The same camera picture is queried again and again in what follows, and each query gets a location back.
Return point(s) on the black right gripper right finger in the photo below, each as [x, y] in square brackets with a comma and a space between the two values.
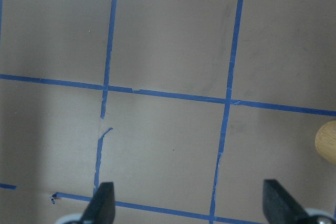
[279, 207]

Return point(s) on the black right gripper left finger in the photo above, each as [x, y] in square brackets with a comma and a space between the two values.
[101, 208]

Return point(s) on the tan wooden cup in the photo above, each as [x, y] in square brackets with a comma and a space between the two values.
[325, 142]

